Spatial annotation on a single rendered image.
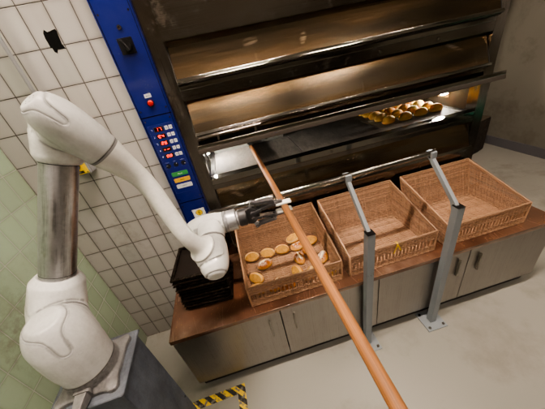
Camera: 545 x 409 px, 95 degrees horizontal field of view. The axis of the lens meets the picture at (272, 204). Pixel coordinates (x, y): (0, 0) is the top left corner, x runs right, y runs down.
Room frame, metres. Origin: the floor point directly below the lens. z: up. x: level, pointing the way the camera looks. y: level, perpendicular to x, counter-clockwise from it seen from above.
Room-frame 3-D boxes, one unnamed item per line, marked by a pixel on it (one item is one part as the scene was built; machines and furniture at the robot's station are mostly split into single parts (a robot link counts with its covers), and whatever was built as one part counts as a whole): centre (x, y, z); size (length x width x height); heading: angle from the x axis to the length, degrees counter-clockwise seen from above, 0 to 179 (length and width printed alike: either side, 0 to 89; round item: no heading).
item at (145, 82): (2.32, 0.58, 1.08); 1.93 x 0.16 x 2.15; 6
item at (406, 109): (2.01, -1.09, 1.21); 0.61 x 0.48 x 0.06; 6
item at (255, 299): (1.18, -0.01, 0.72); 0.56 x 0.49 x 0.28; 96
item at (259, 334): (1.21, -0.48, 0.29); 2.42 x 0.56 x 0.58; 96
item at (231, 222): (0.89, 0.18, 1.20); 0.09 x 0.06 x 0.09; 6
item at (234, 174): (1.53, -0.56, 1.16); 1.80 x 0.06 x 0.04; 96
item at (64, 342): (0.50, 0.68, 1.17); 0.18 x 0.16 x 0.22; 41
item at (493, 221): (1.31, -1.22, 0.72); 0.56 x 0.49 x 0.28; 96
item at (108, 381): (0.47, 0.67, 1.03); 0.22 x 0.18 x 0.06; 8
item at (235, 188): (1.51, -0.56, 1.02); 1.79 x 0.11 x 0.19; 96
